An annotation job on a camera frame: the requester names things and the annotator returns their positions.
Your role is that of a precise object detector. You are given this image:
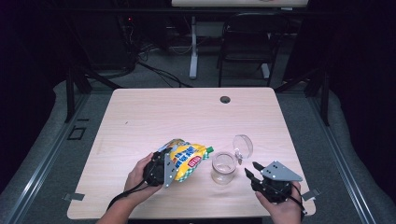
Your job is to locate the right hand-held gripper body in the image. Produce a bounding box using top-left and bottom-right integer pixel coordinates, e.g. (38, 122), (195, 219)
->
(250, 161), (304, 205)

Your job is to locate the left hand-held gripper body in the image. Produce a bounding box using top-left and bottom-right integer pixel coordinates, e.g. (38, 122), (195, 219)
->
(143, 150), (178, 189)

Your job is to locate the yellow spouted pouch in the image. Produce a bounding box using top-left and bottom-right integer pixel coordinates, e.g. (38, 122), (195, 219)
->
(158, 138), (215, 184)

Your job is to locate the clear glass jar with lid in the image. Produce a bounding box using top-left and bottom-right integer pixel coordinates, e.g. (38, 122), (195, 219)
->
(210, 133), (254, 186)

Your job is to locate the person's left hand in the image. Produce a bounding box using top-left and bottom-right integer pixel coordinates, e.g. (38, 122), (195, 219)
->
(124, 151), (163, 203)

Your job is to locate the person's right hand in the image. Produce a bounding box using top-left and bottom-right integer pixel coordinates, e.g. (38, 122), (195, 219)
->
(255, 182), (303, 224)

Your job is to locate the grey tape strip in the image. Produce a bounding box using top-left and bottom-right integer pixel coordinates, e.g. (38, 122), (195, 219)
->
(303, 188), (321, 202)
(63, 192), (86, 202)

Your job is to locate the black metal stand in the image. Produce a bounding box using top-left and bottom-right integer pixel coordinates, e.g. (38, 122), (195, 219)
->
(274, 66), (331, 127)
(64, 66), (122, 124)

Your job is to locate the black chair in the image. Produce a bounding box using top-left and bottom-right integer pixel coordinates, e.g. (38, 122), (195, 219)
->
(217, 12), (289, 88)

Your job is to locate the black computer tower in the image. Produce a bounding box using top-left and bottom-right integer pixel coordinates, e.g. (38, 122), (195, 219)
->
(73, 12), (138, 71)

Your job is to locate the white desk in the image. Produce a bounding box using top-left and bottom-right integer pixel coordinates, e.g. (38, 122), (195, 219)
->
(171, 0), (309, 80)

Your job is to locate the right hand-held gripper cable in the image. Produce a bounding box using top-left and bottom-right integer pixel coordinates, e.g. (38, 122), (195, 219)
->
(288, 186), (307, 218)

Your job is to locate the hand-held gripper cable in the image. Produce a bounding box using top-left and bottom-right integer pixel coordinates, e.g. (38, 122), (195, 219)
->
(288, 186), (307, 218)
(106, 180), (149, 212)

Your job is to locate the left hand-held gripper cable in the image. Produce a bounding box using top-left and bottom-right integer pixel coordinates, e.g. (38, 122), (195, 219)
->
(106, 180), (149, 212)

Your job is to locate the aluminium floor rail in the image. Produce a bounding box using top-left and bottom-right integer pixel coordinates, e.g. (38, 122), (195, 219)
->
(2, 92), (90, 224)
(309, 92), (376, 224)

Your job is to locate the black floor cable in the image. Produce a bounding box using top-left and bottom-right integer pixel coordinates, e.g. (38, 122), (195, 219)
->
(135, 60), (193, 89)

